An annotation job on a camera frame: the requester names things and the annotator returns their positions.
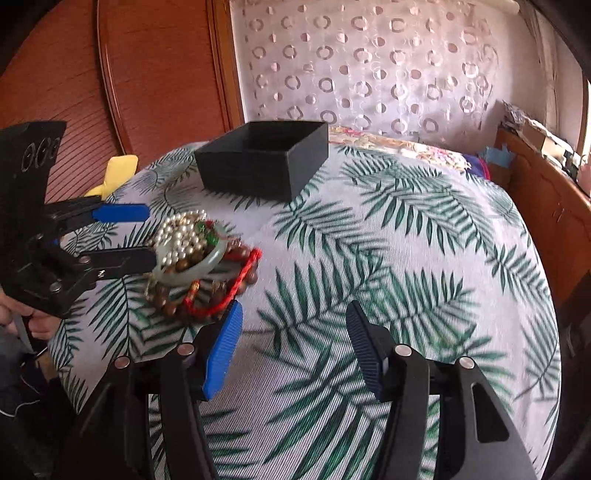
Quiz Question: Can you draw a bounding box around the green and red bead bracelet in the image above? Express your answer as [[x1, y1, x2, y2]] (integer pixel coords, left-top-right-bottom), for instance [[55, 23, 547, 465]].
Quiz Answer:
[[194, 222, 223, 247]]

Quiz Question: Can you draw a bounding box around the red braided cord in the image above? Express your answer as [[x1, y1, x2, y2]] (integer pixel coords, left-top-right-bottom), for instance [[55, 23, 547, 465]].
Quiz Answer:
[[184, 247, 262, 319]]

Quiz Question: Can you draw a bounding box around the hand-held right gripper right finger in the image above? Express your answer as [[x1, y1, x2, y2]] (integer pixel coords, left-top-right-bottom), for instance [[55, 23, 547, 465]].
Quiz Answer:
[[346, 300, 539, 480]]

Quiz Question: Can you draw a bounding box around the wooden cabinet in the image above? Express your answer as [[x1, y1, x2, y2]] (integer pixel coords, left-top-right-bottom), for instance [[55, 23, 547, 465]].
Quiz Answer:
[[492, 127, 591, 315]]

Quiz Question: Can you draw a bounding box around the brown wooden bead bracelet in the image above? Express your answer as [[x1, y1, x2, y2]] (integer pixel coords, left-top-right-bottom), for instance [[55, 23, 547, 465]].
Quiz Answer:
[[145, 240, 259, 324]]

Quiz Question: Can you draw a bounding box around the dark clothing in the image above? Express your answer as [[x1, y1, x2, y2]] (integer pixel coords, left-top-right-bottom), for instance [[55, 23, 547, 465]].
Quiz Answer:
[[0, 332, 75, 480]]

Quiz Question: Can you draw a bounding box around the person's left hand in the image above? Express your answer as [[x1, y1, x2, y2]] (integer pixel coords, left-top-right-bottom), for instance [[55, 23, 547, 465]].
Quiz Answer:
[[0, 291, 58, 342]]

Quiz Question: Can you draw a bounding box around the leaf-print cloth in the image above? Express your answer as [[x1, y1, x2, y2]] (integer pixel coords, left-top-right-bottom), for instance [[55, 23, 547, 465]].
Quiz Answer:
[[48, 138, 561, 480]]

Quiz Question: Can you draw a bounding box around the floral cloth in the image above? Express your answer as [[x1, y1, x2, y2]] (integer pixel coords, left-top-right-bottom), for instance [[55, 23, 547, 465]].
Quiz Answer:
[[328, 126, 467, 169]]

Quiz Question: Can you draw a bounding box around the white pearl necklace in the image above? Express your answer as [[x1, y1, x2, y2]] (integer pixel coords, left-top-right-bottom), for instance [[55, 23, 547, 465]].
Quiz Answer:
[[154, 210, 218, 273]]

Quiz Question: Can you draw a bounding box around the yellow cloth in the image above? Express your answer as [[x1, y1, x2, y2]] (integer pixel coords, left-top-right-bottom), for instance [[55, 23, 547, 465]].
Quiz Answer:
[[85, 154, 139, 200]]

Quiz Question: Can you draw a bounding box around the black cardboard box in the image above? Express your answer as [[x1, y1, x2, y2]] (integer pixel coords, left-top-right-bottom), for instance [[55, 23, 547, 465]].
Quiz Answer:
[[194, 121, 329, 203]]

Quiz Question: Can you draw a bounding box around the wooden headboard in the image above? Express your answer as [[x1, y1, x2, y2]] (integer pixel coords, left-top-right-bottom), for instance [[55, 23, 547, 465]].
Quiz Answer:
[[0, 0, 245, 204]]

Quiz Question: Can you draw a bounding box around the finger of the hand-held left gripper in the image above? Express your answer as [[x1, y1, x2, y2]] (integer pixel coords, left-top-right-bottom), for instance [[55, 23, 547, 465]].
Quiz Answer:
[[55, 244, 158, 287], [46, 198, 149, 241]]

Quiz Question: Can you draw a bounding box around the pile of papers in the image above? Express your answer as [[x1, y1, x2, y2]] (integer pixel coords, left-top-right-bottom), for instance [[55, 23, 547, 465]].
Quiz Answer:
[[501, 102, 591, 185]]

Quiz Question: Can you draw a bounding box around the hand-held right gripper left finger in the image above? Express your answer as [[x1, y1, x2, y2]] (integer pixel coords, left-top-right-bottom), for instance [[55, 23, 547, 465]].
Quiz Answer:
[[60, 300, 244, 480]]

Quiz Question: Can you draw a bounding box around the blue cloth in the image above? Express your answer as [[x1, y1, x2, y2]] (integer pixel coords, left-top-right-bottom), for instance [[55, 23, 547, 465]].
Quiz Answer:
[[480, 145, 515, 171]]

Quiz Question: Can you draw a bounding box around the white curtain with circles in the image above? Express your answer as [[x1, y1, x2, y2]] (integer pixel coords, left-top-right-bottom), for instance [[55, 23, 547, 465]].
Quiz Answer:
[[231, 0, 546, 144]]

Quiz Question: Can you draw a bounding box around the pale green jade bangle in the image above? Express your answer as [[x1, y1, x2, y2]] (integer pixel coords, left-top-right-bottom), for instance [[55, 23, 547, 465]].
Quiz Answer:
[[154, 224, 230, 283]]

